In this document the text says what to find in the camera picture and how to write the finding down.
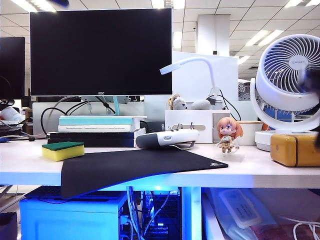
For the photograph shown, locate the white desk leg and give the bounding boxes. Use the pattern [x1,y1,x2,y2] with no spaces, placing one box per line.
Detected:
[181,186,202,240]

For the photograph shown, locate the black mouse pad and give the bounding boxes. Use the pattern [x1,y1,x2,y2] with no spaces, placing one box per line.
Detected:
[60,149,230,199]

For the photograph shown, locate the yellow box with brown strap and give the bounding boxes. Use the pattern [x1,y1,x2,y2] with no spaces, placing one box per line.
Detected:
[270,133,320,168]

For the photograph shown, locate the small white background fan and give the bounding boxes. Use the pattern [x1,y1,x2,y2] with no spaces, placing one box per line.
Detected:
[237,78,252,101]

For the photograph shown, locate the black AOC computer monitor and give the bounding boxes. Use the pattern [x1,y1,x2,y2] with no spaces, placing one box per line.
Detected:
[29,7,173,97]

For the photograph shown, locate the white desk fan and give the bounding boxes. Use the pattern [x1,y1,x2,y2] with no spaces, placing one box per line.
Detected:
[249,33,320,153]

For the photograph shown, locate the cream plush animal toy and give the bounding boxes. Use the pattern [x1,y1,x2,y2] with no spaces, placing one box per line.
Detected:
[167,93,188,111]

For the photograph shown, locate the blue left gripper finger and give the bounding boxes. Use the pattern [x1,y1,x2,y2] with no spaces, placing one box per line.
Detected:
[48,0,70,7]

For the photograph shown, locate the white desk drawer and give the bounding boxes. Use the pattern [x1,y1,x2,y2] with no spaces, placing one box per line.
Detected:
[201,187,320,240]

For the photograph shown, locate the white desktop organizer box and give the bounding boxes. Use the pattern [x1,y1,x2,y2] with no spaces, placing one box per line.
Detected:
[164,109,231,145]

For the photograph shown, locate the white bottle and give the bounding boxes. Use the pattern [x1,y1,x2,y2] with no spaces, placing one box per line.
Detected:
[0,106,25,121]

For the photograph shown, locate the black looped cable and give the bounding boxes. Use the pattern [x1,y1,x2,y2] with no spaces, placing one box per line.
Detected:
[40,96,117,138]

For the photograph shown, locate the black lamp power cable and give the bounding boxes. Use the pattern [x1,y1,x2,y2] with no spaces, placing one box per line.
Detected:
[205,88,242,122]

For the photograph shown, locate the frosted desk divider panel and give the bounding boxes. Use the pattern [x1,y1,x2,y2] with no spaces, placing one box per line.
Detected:
[31,102,166,137]

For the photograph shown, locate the white grey remote controller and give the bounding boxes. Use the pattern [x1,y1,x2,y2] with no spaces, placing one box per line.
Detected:
[134,121,200,150]

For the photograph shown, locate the black flat box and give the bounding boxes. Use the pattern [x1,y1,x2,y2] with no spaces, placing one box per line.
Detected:
[49,131,135,140]
[47,138,135,148]

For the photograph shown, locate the white cable bundle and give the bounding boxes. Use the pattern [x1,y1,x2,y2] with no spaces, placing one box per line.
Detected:
[125,186,144,240]

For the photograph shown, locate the white book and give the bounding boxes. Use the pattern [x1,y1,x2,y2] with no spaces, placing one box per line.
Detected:
[57,124,135,133]

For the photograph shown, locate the black flat device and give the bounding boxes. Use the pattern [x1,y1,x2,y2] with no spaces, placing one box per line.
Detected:
[0,128,22,138]

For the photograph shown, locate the white partition board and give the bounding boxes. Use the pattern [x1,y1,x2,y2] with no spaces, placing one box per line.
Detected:
[171,51,239,111]

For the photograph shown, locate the grey soft plush lump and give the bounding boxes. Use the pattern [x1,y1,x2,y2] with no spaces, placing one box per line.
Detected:
[190,99,211,111]

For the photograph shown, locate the black computer tower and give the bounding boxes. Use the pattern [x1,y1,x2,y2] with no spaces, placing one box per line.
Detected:
[141,189,181,240]

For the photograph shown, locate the yellow green cleaning sponge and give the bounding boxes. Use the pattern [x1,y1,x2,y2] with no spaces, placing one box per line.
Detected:
[41,141,85,162]

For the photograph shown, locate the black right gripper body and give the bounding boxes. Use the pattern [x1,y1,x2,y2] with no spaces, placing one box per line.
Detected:
[298,66,320,95]

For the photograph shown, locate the white power strip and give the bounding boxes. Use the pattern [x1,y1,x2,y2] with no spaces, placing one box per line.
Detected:
[219,189,263,230]

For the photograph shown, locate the white gooseneck desk lamp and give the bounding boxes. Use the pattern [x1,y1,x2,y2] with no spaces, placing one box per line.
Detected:
[159,56,223,103]

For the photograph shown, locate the clear plastic bag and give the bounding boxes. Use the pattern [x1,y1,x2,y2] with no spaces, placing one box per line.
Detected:
[208,188,281,240]

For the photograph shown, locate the black frameless computer monitor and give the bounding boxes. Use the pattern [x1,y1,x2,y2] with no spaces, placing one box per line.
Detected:
[0,36,26,100]

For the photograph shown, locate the white container with wooden lid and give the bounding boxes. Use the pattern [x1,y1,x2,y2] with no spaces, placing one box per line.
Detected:
[238,120,263,147]

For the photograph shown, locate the white pedestal cabinet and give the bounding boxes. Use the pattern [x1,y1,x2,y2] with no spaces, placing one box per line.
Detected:
[19,192,128,240]

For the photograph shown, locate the white coiled cable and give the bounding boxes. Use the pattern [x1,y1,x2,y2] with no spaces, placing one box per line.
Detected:
[284,216,320,240]

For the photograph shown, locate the teal book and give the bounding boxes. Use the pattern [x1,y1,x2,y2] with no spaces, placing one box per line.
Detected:
[58,117,133,126]

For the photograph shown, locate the dark fabric chair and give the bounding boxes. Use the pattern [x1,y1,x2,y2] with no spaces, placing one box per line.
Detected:
[0,212,19,240]

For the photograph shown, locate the grey cable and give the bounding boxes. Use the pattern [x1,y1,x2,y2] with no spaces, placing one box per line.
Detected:
[48,96,76,118]

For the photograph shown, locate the small black box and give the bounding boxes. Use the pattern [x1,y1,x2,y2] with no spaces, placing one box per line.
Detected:
[139,120,165,135]

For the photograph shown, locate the orange haired anime figurine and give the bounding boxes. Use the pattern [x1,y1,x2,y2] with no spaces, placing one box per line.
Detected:
[216,116,245,156]

